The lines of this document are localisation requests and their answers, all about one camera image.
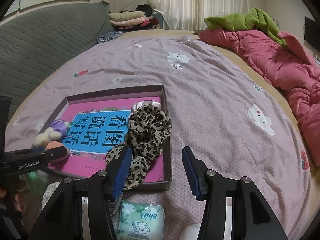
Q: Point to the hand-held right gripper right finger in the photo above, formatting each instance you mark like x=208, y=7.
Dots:
x=191, y=175

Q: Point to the black television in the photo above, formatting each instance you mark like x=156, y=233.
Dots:
x=312, y=33

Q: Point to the shallow purple cardboard box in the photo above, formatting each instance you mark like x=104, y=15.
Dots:
x=166, y=130

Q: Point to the blue patterned cloth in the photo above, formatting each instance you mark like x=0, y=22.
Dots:
x=108, y=37

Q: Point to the plush bear with pink hat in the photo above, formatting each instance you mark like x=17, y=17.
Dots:
x=147, y=103

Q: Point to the pink quilt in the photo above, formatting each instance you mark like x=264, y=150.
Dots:
x=275, y=60

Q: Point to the pink folded garment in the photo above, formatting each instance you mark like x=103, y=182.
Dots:
x=130, y=22

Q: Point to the pink and blue book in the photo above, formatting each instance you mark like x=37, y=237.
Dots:
x=100, y=130

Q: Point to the beige folded garment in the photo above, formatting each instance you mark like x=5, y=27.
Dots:
x=127, y=15

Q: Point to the cream floral scrunchie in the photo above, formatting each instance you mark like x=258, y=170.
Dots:
x=50, y=191

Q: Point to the grey quilted sofa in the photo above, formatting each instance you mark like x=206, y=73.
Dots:
x=50, y=42

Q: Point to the cream curtain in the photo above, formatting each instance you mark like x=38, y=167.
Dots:
x=205, y=2

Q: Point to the person's left hand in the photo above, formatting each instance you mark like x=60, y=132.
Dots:
x=18, y=203

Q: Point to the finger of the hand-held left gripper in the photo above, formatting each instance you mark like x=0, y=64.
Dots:
x=50, y=158

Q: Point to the dark clothes pile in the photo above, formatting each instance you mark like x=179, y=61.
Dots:
x=151, y=21

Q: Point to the plush bear with purple hat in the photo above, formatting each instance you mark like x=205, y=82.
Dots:
x=56, y=127

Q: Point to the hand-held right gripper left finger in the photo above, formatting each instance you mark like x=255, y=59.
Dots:
x=122, y=172

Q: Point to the green tissue packet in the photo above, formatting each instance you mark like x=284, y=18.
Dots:
x=140, y=217

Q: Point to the peach makeup sponge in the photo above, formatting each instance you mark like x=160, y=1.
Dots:
x=58, y=146

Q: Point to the green blanket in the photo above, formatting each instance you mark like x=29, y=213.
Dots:
x=232, y=21

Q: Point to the leopard print scrunchie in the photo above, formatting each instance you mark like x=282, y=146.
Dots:
x=147, y=130

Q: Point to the purple printed bedsheet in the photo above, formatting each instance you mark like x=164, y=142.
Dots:
x=212, y=92

